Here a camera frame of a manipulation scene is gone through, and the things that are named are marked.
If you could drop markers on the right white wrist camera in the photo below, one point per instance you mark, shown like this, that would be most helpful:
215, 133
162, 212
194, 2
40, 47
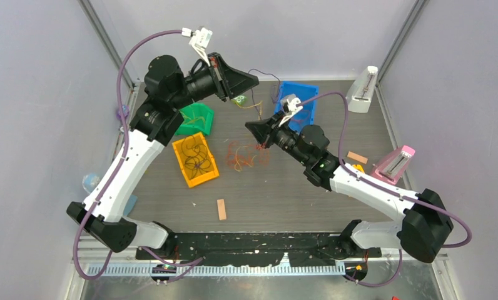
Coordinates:
291, 105

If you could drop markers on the white metronome box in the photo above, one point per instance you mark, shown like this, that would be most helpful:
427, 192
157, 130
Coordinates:
361, 92

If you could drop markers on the green number tile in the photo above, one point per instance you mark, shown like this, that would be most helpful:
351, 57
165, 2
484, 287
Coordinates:
239, 100

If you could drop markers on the green plastic bin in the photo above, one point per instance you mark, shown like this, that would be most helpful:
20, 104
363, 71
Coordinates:
197, 118

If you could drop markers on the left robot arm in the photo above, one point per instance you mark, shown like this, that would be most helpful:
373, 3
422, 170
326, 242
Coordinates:
156, 121

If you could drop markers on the small pink wooden block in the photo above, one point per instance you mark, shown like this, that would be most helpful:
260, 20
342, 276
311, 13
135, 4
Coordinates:
357, 157

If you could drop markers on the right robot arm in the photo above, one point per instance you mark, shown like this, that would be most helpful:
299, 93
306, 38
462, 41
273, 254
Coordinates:
418, 224

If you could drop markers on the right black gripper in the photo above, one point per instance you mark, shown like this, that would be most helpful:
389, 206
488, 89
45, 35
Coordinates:
264, 129

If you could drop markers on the pink metronome box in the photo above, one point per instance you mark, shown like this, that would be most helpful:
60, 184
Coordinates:
391, 167

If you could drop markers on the clear plastic bottle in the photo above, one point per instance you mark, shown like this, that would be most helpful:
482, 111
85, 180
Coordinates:
92, 180

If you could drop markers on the orange plastic bin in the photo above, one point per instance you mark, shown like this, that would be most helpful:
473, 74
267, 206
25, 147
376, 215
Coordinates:
197, 163

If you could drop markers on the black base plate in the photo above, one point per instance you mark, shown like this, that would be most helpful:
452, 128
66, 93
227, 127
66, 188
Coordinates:
261, 249

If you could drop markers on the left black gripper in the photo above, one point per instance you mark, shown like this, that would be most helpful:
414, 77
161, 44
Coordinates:
228, 81

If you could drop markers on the purple round toy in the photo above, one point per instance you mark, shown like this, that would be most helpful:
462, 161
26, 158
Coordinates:
122, 112

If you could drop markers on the yellow triangle block right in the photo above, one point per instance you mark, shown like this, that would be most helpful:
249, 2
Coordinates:
358, 167

